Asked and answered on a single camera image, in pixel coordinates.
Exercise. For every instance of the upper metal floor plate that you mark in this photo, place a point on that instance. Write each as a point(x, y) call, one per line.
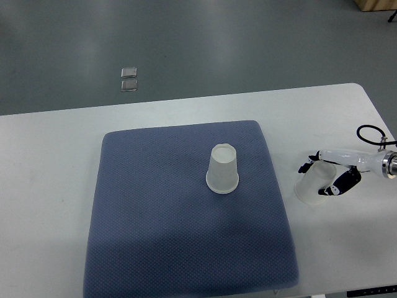
point(130, 72)

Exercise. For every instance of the wooden furniture corner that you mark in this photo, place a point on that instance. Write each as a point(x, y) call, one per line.
point(376, 5)

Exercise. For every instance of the black table control panel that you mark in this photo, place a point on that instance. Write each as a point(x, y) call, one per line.
point(372, 291)

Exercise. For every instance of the black tripod leg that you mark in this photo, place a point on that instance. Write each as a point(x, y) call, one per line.
point(391, 18)

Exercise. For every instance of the white paper cup on mat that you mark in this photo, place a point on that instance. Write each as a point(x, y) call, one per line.
point(222, 174)

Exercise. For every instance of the blue grey fabric mat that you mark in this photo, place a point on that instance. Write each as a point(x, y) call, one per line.
point(158, 230)

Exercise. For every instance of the metal floor plate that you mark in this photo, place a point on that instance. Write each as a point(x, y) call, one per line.
point(129, 85)
point(130, 72)

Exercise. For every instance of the white paper cup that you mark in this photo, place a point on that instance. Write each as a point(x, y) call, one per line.
point(222, 174)
point(319, 176)

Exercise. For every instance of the lower metal floor plate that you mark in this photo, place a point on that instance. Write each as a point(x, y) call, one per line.
point(129, 85)

